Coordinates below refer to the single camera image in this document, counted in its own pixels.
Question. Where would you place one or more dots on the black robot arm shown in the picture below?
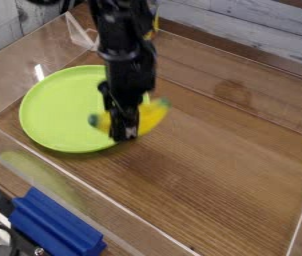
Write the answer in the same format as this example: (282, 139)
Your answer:
(124, 22)

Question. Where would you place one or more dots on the blue plastic clamp block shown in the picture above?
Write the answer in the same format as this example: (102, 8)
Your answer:
(50, 225)

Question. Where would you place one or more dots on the clear acrylic front wall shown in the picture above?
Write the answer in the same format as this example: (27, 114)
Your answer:
(27, 172)

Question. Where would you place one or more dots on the yellow toy banana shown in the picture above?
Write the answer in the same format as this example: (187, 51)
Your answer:
(151, 114)

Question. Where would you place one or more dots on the green round plate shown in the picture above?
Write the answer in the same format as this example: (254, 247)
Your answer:
(56, 107)

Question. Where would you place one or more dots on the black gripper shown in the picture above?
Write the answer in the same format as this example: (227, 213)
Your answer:
(130, 77)

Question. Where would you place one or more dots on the clear acrylic triangle bracket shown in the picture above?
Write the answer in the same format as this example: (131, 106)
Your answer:
(82, 37)

